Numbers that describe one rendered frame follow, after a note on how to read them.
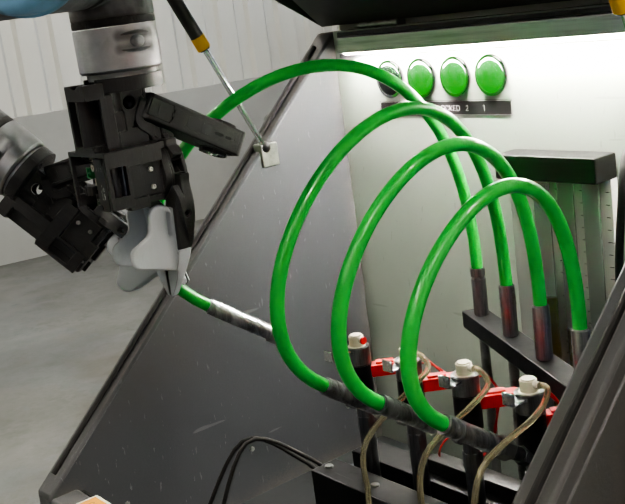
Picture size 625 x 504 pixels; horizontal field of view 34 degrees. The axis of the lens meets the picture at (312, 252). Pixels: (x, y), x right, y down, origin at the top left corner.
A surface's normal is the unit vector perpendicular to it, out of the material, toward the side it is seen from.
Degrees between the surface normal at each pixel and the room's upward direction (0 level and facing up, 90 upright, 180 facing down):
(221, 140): 90
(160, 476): 90
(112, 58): 90
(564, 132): 90
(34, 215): 77
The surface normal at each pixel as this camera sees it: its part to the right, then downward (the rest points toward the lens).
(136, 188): 0.62, 0.11
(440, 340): -0.77, 0.25
